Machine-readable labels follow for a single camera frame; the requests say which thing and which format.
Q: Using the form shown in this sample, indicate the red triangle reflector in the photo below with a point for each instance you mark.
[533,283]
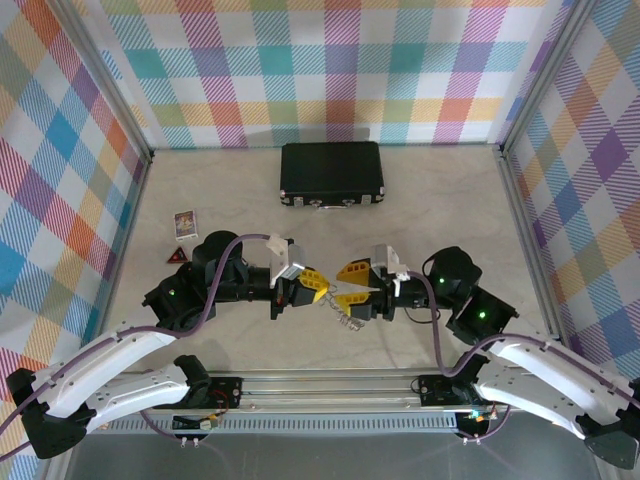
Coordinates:
[178,258]

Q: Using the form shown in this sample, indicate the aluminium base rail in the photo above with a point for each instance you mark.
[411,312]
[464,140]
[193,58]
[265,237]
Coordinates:
[325,390]

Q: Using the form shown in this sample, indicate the black hard case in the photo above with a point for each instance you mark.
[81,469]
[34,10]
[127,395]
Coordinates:
[330,170]

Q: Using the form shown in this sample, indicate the small printed card box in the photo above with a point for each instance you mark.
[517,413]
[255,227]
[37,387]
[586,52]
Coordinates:
[186,225]

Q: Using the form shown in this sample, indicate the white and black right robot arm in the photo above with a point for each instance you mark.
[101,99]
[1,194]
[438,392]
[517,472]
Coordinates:
[530,400]

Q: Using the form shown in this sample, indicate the aluminium frame floor rail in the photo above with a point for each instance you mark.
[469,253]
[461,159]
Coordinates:
[531,250]
[131,220]

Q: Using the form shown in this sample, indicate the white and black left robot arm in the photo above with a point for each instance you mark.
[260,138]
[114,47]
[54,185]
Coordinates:
[115,360]

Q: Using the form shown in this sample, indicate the aluminium frame post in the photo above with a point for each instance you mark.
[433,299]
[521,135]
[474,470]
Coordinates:
[104,75]
[544,75]

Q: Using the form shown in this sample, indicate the small electronics module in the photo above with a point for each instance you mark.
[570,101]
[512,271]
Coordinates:
[205,425]
[475,416]

